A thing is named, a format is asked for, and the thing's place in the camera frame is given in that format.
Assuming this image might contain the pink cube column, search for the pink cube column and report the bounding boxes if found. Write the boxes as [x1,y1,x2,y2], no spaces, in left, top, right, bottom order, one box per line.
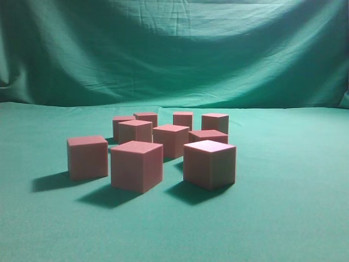
[112,116,136,142]
[110,141,163,194]
[172,111,194,131]
[134,112,158,128]
[153,124,189,159]
[188,129,228,144]
[183,140,237,190]
[201,113,229,134]
[67,135,108,181]

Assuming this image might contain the green cloth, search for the green cloth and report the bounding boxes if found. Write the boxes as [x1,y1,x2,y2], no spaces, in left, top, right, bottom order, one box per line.
[1,1,348,261]

